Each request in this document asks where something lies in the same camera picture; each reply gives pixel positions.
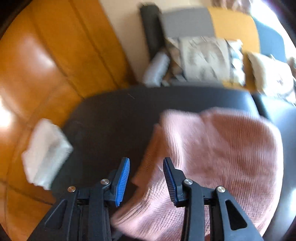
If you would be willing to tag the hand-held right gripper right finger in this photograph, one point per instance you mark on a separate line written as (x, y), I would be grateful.
(171, 183)

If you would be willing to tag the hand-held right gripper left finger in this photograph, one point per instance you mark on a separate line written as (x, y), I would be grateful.
(122, 183)

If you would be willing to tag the pink knitted sweater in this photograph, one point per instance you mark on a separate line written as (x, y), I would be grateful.
(219, 150)

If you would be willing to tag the folded white towel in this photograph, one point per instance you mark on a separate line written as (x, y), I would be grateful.
(46, 153)

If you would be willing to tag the tiger print pillow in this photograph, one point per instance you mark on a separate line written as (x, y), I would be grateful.
(203, 60)

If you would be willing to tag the deer print pillow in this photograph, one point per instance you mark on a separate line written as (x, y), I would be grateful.
(268, 74)

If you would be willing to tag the grey yellow blue headboard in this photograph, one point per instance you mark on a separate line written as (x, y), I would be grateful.
(231, 23)

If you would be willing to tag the patterned window curtain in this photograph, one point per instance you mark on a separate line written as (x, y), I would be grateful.
(231, 4)

